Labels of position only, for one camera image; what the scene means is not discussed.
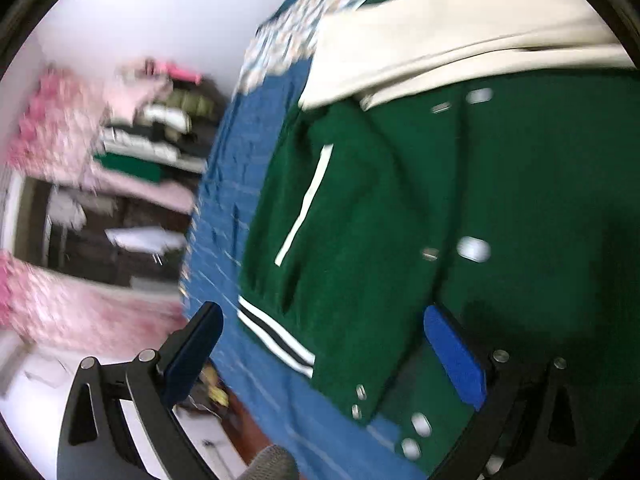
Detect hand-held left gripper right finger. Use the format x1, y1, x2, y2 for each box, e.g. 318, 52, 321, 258
423, 305, 619, 480

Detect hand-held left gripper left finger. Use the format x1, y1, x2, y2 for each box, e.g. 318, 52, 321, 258
56, 302, 224, 480

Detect green varsity jacket cream sleeves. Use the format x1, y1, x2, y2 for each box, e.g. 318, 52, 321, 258
238, 0, 640, 477

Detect pile of folded clothes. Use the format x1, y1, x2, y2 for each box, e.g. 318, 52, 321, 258
92, 59, 231, 183

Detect white ironing board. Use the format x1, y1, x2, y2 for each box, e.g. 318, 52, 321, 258
105, 226, 187, 265

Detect blue bed sheet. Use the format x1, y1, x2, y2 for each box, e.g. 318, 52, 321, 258
180, 0, 426, 480

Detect pink floral curtain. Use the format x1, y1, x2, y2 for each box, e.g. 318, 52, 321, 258
0, 63, 198, 356

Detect floral patterned cloth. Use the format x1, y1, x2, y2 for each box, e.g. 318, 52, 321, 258
234, 0, 431, 95

